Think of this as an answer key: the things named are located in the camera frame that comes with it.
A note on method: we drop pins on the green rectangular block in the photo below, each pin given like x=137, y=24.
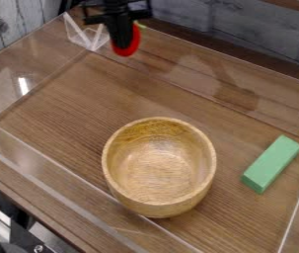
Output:
x=269, y=163

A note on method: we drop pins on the wooden bowl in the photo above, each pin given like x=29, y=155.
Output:
x=159, y=165

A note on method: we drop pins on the clear acrylic tray walls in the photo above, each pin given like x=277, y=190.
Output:
x=65, y=97

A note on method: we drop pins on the clear acrylic corner bracket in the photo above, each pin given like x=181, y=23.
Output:
x=90, y=38

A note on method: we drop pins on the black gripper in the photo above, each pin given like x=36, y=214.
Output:
x=114, y=10

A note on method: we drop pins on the red plush strawberry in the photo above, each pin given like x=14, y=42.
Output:
x=134, y=43

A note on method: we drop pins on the black metal mount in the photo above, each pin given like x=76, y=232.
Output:
x=25, y=240

